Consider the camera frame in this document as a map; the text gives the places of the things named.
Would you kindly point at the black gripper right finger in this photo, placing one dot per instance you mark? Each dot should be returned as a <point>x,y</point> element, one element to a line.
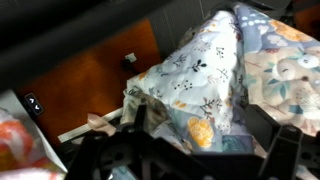
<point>287,146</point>

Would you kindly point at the pink fleece blanket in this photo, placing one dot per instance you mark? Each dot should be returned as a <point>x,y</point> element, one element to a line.
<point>20,158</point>

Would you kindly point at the blue floral quilted blanket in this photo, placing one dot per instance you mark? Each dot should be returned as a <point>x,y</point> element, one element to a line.
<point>236,58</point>

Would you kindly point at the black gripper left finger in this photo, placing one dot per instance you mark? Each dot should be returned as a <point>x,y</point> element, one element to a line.
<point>99,154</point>

